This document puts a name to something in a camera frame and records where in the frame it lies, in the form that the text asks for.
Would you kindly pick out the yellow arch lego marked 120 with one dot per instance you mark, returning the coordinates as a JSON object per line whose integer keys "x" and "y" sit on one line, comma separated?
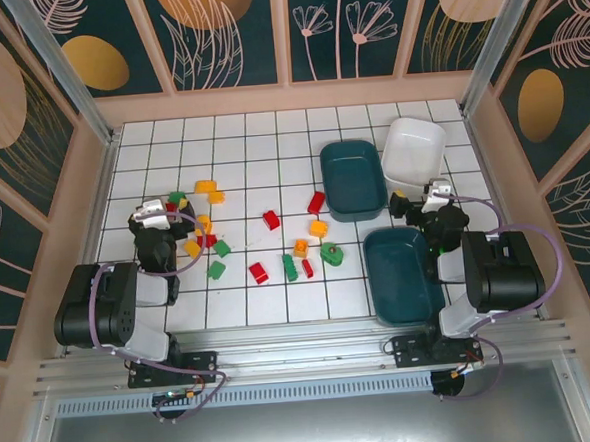
{"x": 203, "y": 222}

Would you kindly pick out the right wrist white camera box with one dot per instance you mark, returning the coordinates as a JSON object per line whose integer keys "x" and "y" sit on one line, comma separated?
{"x": 438, "y": 189}

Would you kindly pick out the teal plastic container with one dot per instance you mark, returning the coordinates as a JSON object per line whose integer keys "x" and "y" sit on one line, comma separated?
{"x": 352, "y": 177}
{"x": 399, "y": 280}

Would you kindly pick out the red curved lego brick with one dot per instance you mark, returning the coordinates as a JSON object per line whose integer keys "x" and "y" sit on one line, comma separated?
{"x": 208, "y": 240}

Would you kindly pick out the small red lego brick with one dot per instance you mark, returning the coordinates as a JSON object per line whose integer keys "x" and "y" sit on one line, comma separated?
{"x": 307, "y": 268}

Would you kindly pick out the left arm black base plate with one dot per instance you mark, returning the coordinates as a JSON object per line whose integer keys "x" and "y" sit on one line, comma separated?
{"x": 198, "y": 362}

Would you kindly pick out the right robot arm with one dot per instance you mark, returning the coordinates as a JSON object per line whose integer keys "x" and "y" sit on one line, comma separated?
{"x": 508, "y": 273}

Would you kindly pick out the aluminium corner post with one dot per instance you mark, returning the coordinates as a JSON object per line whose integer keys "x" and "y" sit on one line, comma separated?
{"x": 493, "y": 43}
{"x": 64, "y": 70}

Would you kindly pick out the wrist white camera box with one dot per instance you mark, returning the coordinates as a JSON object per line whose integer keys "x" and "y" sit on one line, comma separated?
{"x": 151, "y": 210}
{"x": 438, "y": 189}

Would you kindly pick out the green long lego brick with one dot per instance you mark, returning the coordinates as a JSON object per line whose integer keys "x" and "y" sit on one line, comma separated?
{"x": 290, "y": 268}

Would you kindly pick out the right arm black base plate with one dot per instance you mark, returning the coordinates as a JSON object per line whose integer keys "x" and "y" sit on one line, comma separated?
{"x": 408, "y": 352}

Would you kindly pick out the green round lego piece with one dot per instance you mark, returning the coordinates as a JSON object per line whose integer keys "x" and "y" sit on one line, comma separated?
{"x": 332, "y": 255}

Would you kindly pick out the white plastic container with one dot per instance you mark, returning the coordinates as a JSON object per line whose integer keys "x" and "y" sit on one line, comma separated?
{"x": 413, "y": 148}

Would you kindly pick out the yellow power connector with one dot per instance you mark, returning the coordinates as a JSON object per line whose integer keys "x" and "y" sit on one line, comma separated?
{"x": 457, "y": 373}
{"x": 189, "y": 396}

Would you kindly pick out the yellow rounded lego brick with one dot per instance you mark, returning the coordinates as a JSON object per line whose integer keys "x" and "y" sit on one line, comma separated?
{"x": 204, "y": 186}

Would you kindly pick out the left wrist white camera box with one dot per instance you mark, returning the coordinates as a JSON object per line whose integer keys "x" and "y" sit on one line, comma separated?
{"x": 151, "y": 210}

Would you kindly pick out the aluminium frame rail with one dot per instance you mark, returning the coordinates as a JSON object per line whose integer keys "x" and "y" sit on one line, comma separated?
{"x": 302, "y": 341}

